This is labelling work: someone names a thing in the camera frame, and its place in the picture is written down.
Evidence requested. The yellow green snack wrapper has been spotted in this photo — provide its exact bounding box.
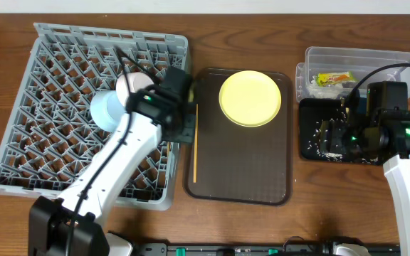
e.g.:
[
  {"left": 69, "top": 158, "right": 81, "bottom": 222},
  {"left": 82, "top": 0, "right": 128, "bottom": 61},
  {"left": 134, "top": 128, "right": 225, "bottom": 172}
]
[{"left": 315, "top": 71, "right": 357, "bottom": 87}]

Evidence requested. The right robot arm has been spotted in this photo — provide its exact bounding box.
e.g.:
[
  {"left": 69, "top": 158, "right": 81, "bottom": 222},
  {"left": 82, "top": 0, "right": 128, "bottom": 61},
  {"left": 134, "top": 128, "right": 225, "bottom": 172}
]
[{"left": 318, "top": 112, "right": 410, "bottom": 255}]

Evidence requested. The brown serving tray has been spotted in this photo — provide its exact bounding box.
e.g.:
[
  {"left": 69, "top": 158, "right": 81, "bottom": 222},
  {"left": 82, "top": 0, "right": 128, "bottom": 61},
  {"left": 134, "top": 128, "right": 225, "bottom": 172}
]
[{"left": 184, "top": 68, "right": 294, "bottom": 206}]

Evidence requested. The clear plastic bin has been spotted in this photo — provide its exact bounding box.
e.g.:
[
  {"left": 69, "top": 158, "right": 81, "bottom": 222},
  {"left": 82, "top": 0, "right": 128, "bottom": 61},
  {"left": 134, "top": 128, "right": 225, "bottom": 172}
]
[{"left": 295, "top": 46, "right": 410, "bottom": 102}]

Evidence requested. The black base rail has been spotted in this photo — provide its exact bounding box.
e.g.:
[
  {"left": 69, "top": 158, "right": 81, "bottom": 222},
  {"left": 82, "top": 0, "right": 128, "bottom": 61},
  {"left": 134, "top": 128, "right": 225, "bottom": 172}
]
[{"left": 132, "top": 236, "right": 401, "bottom": 256}]

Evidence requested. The yellow plate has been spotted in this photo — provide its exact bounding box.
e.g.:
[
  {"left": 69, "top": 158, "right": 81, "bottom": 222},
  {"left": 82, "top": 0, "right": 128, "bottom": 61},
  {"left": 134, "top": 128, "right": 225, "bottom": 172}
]
[{"left": 219, "top": 70, "right": 282, "bottom": 127}]

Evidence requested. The white tissue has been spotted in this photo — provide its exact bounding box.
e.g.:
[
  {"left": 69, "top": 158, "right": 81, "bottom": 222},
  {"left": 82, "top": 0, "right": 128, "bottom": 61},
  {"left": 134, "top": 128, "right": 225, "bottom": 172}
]
[{"left": 307, "top": 80, "right": 348, "bottom": 100}]

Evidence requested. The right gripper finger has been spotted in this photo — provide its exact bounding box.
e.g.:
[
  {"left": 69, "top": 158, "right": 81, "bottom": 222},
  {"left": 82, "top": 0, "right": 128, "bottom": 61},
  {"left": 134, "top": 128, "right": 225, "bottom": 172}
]
[
  {"left": 319, "top": 122, "right": 337, "bottom": 151},
  {"left": 321, "top": 112, "right": 347, "bottom": 124}
]

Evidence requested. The blue bowl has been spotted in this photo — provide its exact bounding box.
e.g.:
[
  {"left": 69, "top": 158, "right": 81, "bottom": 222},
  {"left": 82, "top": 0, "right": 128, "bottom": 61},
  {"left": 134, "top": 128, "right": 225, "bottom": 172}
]
[{"left": 90, "top": 90, "right": 126, "bottom": 132}]

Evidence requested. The grey dishwasher rack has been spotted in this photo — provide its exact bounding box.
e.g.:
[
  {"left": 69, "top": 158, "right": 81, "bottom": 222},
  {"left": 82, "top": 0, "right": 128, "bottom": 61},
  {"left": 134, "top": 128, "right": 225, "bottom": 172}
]
[{"left": 0, "top": 23, "right": 191, "bottom": 198}]

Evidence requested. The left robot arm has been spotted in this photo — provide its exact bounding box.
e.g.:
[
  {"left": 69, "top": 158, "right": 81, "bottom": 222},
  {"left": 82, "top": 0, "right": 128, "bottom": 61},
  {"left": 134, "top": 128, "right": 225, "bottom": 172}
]
[{"left": 28, "top": 85, "right": 191, "bottom": 255}]

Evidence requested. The white bowl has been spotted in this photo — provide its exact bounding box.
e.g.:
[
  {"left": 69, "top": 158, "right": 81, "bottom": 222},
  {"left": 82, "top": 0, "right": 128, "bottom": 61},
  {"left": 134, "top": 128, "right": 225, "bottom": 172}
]
[{"left": 115, "top": 73, "right": 154, "bottom": 107}]

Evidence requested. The black bin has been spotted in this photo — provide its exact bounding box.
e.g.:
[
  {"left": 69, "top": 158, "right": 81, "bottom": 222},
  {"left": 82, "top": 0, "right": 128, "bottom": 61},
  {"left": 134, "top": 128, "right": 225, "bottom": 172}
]
[{"left": 299, "top": 98, "right": 382, "bottom": 166}]

